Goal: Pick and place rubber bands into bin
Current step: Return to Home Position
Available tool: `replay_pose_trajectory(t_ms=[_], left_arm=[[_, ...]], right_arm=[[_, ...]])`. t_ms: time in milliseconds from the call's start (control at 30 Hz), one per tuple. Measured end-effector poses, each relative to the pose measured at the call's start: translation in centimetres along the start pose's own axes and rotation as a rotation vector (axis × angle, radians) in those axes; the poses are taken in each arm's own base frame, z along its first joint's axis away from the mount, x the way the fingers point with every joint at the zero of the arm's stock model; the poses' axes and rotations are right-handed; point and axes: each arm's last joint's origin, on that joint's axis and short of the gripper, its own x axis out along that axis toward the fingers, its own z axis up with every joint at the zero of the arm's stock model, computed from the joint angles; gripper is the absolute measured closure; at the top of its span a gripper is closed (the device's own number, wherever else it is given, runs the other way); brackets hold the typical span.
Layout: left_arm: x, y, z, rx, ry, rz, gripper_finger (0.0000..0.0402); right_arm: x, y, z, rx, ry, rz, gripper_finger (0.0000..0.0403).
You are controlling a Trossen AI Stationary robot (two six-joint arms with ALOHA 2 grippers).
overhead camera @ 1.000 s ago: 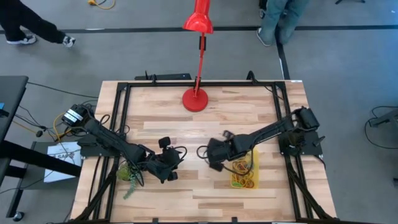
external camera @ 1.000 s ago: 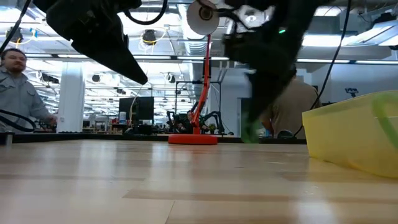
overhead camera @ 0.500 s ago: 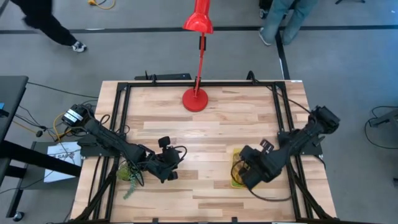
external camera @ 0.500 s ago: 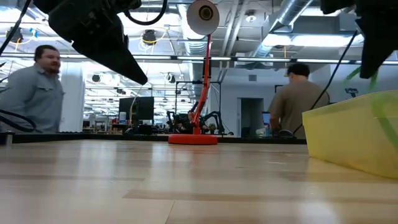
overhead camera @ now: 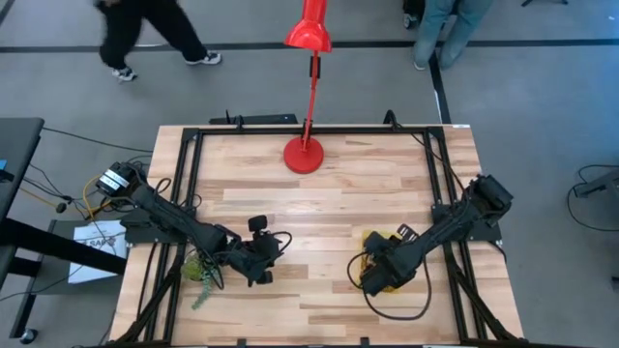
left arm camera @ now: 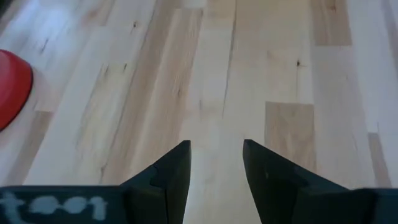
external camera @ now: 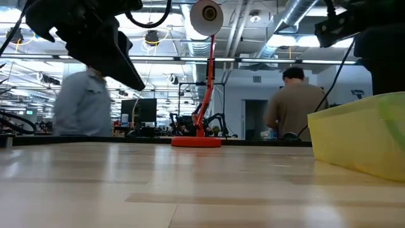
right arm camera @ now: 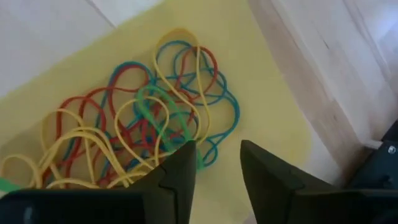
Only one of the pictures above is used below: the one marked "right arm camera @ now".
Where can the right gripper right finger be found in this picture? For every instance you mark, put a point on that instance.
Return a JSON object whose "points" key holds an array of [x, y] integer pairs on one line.
{"points": [[270, 196]]}

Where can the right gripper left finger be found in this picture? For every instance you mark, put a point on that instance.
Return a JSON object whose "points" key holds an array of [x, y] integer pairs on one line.
{"points": [[177, 193]]}

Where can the green rubber band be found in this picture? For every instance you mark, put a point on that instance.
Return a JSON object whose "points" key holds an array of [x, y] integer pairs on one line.
{"points": [[180, 121], [6, 185]]}

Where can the yellow plastic bin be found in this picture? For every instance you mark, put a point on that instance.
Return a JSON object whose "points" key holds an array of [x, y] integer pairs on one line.
{"points": [[264, 102]]}

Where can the black metal table frame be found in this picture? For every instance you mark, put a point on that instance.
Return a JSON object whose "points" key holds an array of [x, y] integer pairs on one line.
{"points": [[379, 168]]}

